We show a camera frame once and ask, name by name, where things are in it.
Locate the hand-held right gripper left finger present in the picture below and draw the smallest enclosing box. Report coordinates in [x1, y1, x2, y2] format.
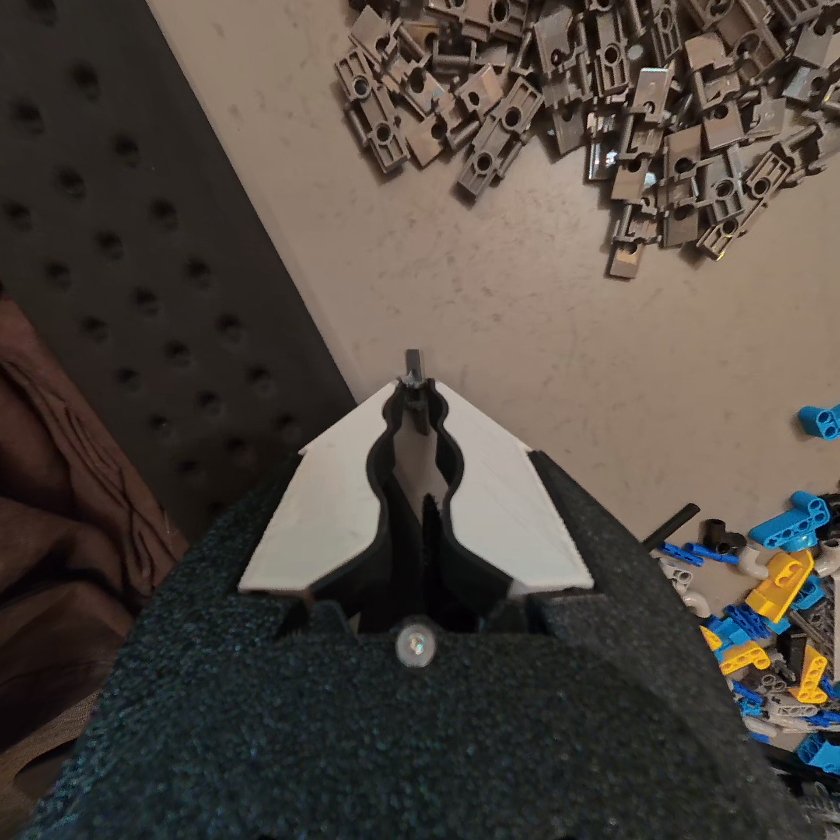
[236, 381, 404, 602]

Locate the grey desk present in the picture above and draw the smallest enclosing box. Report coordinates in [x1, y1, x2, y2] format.
[146, 0, 840, 795]

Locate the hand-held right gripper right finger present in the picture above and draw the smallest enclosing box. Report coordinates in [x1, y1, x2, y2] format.
[425, 379, 596, 599]

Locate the single grey track piece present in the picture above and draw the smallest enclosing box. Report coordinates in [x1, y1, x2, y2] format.
[400, 348, 435, 435]

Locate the heap of mixed coloured bricks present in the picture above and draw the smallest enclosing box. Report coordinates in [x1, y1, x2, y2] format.
[642, 402, 840, 818]

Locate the pile of grey track links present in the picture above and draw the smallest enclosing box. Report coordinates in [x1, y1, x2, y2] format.
[332, 0, 840, 281]

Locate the black perforated foam pad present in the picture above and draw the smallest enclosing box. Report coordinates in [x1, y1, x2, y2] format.
[0, 0, 360, 547]

